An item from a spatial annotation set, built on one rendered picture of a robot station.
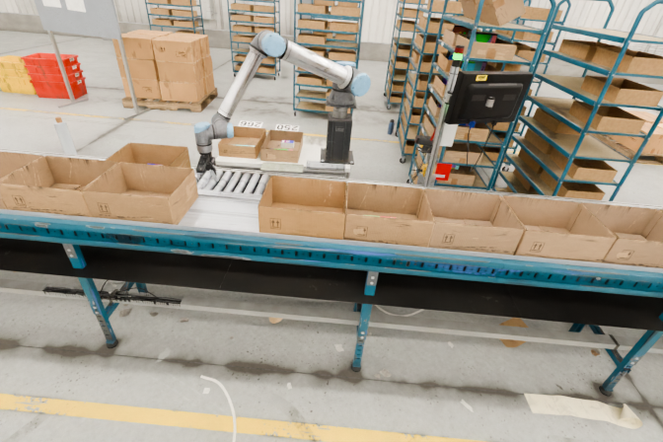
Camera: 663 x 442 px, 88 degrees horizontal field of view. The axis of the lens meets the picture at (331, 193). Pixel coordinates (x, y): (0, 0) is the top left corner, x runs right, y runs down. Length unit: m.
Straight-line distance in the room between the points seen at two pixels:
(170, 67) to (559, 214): 5.42
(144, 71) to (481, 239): 5.58
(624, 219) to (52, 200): 2.79
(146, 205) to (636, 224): 2.43
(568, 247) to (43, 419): 2.61
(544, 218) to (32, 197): 2.49
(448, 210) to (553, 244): 0.49
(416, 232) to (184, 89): 5.05
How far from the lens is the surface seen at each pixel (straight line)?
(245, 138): 2.98
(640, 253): 2.06
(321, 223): 1.54
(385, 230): 1.56
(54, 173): 2.34
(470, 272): 1.75
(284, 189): 1.81
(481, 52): 2.73
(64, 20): 6.46
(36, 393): 2.55
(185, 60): 5.96
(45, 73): 7.29
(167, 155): 2.58
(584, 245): 1.89
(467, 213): 1.94
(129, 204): 1.79
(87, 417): 2.35
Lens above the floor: 1.90
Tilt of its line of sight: 31 degrees down
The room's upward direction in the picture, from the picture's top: 5 degrees clockwise
